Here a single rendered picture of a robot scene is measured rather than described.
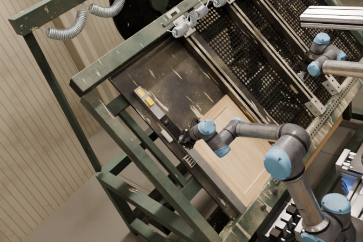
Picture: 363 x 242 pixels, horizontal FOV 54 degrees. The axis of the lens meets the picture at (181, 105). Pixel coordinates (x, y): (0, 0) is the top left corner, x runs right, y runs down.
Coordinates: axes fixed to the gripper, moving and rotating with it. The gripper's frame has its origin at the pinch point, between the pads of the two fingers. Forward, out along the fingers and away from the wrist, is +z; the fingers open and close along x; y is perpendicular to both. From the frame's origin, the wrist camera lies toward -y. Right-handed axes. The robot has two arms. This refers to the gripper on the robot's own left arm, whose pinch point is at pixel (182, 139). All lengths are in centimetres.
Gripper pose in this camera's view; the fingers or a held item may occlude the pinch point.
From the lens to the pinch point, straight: 198.6
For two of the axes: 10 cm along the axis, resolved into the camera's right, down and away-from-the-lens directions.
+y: -3.9, 8.1, -4.4
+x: 8.4, 5.1, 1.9
